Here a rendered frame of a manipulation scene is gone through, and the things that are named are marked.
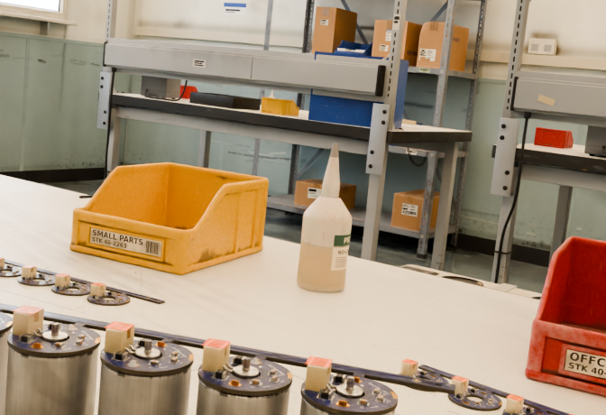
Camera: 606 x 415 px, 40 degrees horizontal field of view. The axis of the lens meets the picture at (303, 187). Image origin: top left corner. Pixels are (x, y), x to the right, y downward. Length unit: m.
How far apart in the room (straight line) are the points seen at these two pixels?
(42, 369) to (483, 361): 0.28
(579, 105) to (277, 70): 1.07
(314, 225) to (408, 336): 0.11
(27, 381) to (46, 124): 5.74
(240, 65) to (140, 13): 3.43
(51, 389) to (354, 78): 2.58
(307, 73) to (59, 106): 3.36
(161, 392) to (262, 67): 2.79
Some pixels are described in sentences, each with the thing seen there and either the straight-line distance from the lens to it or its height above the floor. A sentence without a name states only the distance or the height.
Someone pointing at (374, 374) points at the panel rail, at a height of 0.81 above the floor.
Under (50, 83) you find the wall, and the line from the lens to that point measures 5.96.
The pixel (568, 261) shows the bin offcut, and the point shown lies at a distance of 0.54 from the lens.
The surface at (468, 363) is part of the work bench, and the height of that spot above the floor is 0.75.
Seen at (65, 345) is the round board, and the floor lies 0.81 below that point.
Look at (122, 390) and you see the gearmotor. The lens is 0.23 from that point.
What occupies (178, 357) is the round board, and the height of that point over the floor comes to 0.81.
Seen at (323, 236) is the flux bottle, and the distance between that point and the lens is 0.55.
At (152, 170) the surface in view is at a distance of 0.69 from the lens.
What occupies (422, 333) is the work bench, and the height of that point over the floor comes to 0.75.
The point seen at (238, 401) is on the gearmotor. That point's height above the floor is 0.81.
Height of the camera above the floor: 0.89
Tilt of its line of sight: 7 degrees down
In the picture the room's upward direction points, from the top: 6 degrees clockwise
